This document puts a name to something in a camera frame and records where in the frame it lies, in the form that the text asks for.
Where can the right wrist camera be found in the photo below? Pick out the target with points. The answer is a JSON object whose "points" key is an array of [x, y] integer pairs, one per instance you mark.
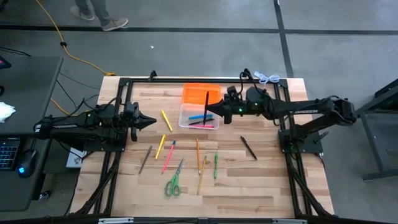
{"points": [[232, 92]]}

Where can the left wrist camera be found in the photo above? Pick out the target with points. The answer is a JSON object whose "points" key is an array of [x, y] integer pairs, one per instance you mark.
{"points": [[130, 109]]}

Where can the black computer desk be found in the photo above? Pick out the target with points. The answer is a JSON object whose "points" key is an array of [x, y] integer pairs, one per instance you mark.
{"points": [[31, 93]]}

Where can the black side table frame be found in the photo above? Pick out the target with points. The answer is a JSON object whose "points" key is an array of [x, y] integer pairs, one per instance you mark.
{"points": [[382, 174]]}

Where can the black device with pink light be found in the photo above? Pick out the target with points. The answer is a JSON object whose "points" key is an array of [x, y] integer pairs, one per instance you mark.
{"points": [[3, 63]]}

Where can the black pen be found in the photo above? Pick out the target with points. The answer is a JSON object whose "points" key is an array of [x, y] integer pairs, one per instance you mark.
{"points": [[197, 122], [206, 99], [248, 147]]}

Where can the desk caster wheel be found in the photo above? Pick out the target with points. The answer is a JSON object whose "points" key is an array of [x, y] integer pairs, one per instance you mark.
{"points": [[45, 195]]}

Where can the green pen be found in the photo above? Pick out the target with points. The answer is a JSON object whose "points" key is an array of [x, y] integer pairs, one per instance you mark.
{"points": [[216, 165]]}

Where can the orange pencil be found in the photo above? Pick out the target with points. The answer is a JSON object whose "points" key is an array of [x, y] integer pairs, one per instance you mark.
{"points": [[198, 155]]}

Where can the pink highlighter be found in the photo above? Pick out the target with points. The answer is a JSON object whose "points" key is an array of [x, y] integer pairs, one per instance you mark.
{"points": [[202, 126]]}

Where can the white crumpled tissue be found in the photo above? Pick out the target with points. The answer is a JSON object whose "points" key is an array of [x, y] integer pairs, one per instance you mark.
{"points": [[6, 112]]}

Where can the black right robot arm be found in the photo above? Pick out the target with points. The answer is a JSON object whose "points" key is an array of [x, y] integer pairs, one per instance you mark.
{"points": [[298, 107]]}

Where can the orange plastic box lid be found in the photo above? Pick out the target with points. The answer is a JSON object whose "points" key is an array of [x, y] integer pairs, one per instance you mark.
{"points": [[196, 93]]}

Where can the grey pencil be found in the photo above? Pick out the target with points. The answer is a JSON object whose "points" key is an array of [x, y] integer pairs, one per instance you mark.
{"points": [[145, 159]]}

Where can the blue marker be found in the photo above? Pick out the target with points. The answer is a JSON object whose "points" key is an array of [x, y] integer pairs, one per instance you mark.
{"points": [[199, 117]]}

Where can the backlit keyboard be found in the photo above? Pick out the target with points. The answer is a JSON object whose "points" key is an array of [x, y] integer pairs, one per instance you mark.
{"points": [[9, 154]]}

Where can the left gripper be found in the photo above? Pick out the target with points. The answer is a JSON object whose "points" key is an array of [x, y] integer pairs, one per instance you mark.
{"points": [[134, 124]]}

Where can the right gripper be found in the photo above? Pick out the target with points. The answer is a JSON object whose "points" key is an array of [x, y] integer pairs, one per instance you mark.
{"points": [[236, 107]]}

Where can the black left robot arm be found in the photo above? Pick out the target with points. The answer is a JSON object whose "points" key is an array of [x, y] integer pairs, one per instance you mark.
{"points": [[68, 126]]}

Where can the yellow wooden pencil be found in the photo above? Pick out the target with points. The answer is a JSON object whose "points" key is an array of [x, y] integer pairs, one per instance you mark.
{"points": [[201, 175]]}

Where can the silver bracket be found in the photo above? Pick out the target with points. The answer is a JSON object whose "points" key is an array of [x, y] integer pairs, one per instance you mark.
{"points": [[115, 221], [289, 221]]}

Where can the yellow highlighter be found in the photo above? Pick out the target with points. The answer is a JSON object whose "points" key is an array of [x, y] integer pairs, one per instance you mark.
{"points": [[166, 120], [160, 147]]}

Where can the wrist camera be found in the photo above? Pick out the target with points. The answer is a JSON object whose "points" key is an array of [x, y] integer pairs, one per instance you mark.
{"points": [[232, 92], [130, 109]]}

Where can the person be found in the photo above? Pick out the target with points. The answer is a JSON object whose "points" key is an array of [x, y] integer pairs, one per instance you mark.
{"points": [[99, 9]]}

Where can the clear plastic supply box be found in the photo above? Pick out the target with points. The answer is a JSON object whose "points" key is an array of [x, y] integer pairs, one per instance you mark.
{"points": [[186, 110]]}

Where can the pink pencil with blue cap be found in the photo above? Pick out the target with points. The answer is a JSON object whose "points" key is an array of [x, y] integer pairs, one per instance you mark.
{"points": [[168, 157]]}

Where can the black computer mouse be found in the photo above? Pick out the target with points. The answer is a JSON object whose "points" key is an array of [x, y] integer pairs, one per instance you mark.
{"points": [[27, 161]]}

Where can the white printed box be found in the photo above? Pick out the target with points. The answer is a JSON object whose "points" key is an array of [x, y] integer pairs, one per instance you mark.
{"points": [[74, 159]]}

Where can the black aluminium table frame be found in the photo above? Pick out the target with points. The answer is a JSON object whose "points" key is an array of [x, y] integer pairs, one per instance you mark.
{"points": [[186, 80]]}

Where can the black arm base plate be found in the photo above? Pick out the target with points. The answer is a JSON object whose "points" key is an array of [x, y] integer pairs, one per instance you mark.
{"points": [[102, 148], [311, 146]]}

